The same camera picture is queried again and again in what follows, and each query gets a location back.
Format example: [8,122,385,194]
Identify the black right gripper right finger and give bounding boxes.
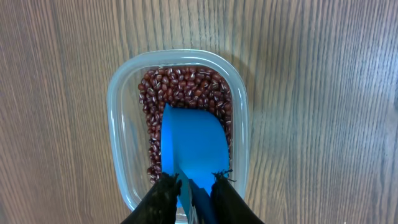
[210,170,264,224]

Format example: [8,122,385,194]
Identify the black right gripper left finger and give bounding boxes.
[121,172,182,224]

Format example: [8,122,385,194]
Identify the blue plastic measuring scoop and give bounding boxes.
[160,105,229,223]

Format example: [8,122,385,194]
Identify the red beans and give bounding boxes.
[137,67,233,184]

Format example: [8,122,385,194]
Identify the clear plastic container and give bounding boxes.
[107,49,251,211]

